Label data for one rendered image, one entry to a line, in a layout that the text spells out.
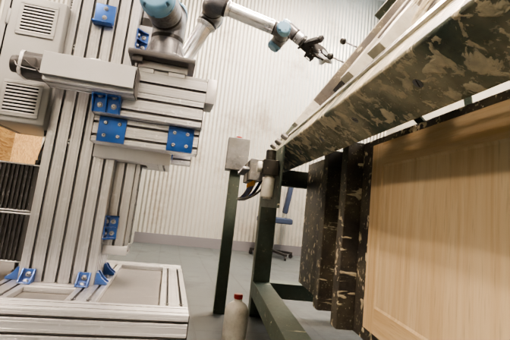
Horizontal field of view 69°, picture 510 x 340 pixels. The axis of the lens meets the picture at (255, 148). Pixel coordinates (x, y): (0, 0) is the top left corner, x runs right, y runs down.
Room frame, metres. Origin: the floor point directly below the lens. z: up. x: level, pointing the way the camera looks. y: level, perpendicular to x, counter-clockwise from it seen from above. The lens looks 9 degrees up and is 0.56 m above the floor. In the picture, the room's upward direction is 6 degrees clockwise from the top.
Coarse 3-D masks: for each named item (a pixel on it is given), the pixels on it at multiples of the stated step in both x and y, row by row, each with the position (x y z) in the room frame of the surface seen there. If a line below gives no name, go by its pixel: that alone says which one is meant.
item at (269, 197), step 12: (276, 156) 1.53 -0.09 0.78; (252, 168) 1.55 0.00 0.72; (264, 168) 1.41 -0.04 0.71; (276, 168) 1.41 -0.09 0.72; (252, 180) 1.57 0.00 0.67; (264, 180) 1.42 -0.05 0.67; (276, 180) 1.48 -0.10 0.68; (252, 192) 1.84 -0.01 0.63; (264, 192) 1.42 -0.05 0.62; (276, 192) 1.45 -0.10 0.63; (264, 204) 1.74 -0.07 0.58; (276, 204) 1.42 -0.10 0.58
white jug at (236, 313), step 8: (240, 296) 1.62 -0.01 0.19; (232, 304) 1.61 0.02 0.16; (240, 304) 1.61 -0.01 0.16; (232, 312) 1.59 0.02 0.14; (240, 312) 1.59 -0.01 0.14; (248, 312) 1.63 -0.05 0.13; (224, 320) 1.62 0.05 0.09; (232, 320) 1.59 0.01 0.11; (240, 320) 1.59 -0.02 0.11; (224, 328) 1.61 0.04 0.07; (232, 328) 1.59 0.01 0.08; (240, 328) 1.59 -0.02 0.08; (224, 336) 1.61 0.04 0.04; (232, 336) 1.59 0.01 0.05; (240, 336) 1.60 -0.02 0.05
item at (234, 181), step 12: (228, 180) 2.06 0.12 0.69; (228, 192) 2.04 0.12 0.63; (228, 204) 2.04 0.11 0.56; (228, 216) 2.04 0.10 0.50; (228, 228) 2.04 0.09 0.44; (228, 240) 2.04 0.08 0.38; (228, 252) 2.04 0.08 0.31; (228, 264) 2.04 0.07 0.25; (216, 288) 2.04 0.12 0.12; (216, 300) 2.04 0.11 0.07; (216, 312) 2.04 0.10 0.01
